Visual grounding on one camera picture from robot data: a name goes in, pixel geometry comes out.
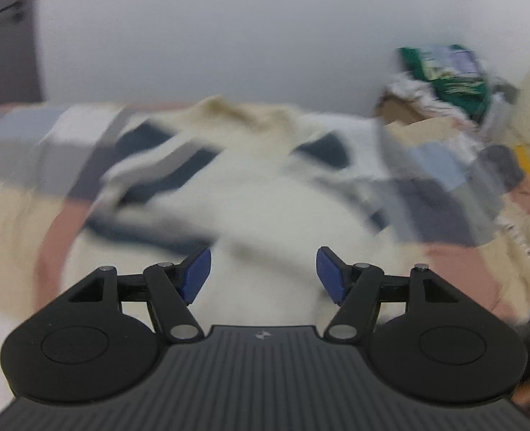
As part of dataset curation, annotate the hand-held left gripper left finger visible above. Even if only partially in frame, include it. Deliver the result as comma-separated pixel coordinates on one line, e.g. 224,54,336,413
67,248,212,342

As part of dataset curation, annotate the white fleece garment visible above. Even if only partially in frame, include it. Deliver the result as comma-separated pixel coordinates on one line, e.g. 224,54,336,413
63,94,395,328

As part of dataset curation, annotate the pile of mixed laundry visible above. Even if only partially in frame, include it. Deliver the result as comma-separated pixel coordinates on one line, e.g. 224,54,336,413
0,101,530,414

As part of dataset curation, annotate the yellow pillow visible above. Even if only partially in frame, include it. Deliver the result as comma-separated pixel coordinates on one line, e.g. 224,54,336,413
513,144,530,186

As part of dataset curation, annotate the white crumpled cloth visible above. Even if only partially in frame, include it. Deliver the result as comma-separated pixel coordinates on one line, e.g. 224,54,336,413
384,74,463,114

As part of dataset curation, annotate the black door handle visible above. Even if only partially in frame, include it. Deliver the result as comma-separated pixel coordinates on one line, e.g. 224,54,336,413
0,0,28,33

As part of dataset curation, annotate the clear plastic packet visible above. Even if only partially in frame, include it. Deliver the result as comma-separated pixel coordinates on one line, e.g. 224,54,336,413
426,45,482,77

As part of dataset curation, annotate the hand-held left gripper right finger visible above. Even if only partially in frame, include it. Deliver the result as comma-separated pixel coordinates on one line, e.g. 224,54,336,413
316,246,463,341

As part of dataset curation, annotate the green printed bag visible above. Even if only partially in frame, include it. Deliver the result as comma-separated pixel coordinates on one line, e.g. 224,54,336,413
397,45,492,120

